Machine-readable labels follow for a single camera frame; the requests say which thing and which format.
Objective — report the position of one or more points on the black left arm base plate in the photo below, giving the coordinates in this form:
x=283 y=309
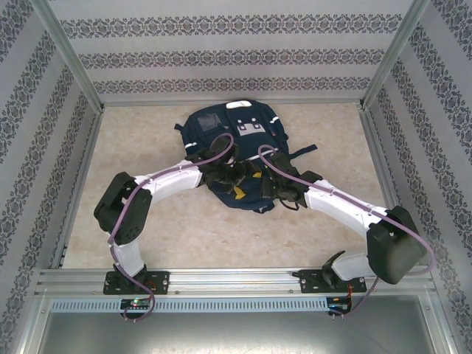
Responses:
x=160 y=282

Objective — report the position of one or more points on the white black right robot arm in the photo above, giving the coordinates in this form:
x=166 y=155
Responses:
x=343 y=206

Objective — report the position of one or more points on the aluminium side rail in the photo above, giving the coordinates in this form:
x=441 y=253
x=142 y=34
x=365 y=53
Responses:
x=86 y=158
x=376 y=155

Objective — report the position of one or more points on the small controller circuit board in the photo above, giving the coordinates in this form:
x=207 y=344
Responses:
x=136 y=303
x=339 y=304

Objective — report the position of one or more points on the aluminium mounting rail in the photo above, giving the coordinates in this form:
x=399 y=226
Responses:
x=228 y=282

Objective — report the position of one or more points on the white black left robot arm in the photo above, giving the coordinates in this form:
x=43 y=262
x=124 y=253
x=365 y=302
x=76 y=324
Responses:
x=173 y=180

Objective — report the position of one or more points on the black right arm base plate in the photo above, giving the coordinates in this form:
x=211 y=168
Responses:
x=311 y=282

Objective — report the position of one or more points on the grey sheet metal shelf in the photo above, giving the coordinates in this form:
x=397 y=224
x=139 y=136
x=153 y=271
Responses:
x=236 y=335

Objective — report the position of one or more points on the aluminium frame post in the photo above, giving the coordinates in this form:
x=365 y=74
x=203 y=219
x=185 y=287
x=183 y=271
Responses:
x=395 y=48
x=66 y=48

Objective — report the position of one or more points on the navy blue student backpack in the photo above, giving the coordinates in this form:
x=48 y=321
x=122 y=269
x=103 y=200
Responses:
x=243 y=121

